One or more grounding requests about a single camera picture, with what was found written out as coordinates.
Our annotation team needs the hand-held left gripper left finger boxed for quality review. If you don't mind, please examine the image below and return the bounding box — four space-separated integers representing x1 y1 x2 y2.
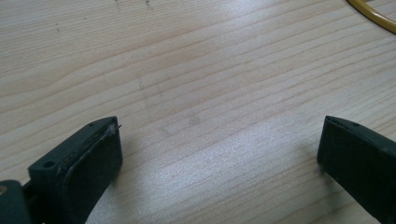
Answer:
27 116 123 224

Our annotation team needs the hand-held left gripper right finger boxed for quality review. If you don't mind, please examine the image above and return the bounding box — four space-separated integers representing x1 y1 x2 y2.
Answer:
317 115 396 224

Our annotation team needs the yellow cable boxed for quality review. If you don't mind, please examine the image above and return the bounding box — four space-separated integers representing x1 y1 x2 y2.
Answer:
346 0 396 35

